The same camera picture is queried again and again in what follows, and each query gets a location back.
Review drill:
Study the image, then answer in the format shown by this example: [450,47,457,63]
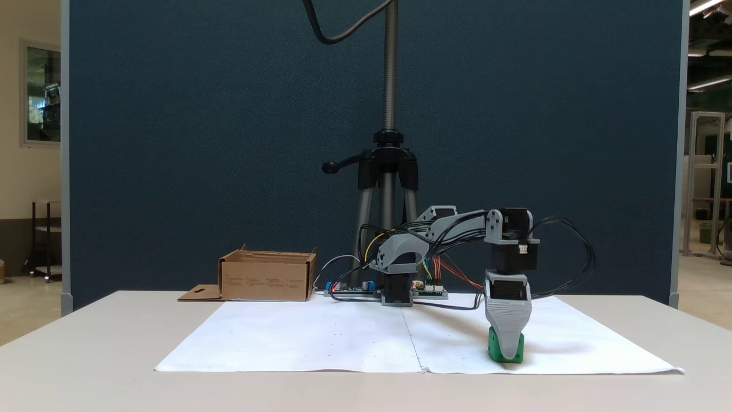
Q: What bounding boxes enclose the white paper sheet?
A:
[403,294,685,375]
[154,296,425,374]

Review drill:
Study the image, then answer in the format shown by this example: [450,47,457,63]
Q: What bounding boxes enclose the black cable with white plug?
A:
[412,289,487,311]

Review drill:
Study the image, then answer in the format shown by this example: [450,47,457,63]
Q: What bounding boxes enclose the black shelf cart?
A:
[23,200,62,284]

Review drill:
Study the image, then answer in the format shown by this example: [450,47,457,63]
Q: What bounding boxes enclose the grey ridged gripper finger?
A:
[486,304,532,362]

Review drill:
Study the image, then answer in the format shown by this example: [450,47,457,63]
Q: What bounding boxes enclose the dark blue partition panel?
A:
[60,0,690,314]

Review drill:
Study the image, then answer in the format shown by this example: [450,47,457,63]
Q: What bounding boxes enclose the orange red wire pair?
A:
[433,257,484,290]

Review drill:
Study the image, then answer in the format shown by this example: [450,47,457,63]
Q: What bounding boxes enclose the blue power converter board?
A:
[324,279,381,298]

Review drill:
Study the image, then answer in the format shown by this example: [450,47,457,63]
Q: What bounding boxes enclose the framed wall window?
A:
[20,39,62,148]

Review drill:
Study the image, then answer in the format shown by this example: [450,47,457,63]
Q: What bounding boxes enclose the green dice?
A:
[487,327,525,365]

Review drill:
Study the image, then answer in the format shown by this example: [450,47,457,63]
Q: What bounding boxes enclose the aluminium profile frame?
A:
[682,112,727,261]

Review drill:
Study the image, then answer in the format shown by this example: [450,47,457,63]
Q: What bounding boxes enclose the black camera tripod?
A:
[322,0,421,290]

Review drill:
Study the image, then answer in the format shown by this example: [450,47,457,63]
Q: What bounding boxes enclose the ceiling light strip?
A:
[689,0,726,17]
[688,76,732,92]

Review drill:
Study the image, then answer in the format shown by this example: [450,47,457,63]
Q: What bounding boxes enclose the black hanging camera cable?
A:
[303,0,395,45]

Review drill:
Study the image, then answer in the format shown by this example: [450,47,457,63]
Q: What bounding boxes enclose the brown cardboard box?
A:
[177,244,318,303]

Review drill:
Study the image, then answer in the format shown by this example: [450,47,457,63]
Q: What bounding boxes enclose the light grey cable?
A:
[313,255,362,292]

